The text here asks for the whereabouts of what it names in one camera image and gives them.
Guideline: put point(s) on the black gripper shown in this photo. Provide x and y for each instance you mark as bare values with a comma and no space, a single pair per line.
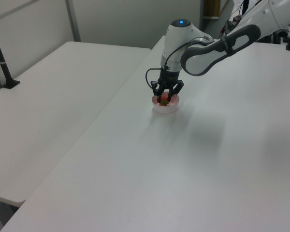
169,76

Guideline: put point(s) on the red strawberry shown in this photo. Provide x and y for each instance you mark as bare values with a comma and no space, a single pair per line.
163,103

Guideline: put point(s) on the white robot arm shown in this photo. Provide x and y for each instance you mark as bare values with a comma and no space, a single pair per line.
177,41

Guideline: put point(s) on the pink bowl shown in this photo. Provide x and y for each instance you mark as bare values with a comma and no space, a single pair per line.
166,110

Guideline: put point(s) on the grey metal partition post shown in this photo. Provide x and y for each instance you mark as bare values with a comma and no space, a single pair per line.
73,20

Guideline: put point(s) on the black camera stand pole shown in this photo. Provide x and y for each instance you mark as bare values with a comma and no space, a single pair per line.
2,65

